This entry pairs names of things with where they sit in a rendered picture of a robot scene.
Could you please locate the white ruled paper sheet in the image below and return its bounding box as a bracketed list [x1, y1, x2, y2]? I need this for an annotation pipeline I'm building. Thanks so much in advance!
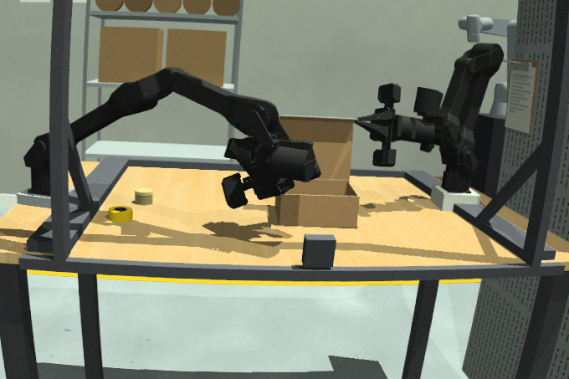
[505, 65, 536, 133]

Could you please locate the brown cardboard box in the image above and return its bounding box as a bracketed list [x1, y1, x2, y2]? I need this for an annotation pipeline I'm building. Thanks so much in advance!
[274, 115, 360, 228]

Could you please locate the yellow roll of tape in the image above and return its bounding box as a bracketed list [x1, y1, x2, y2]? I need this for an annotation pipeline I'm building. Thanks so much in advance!
[108, 206, 133, 223]

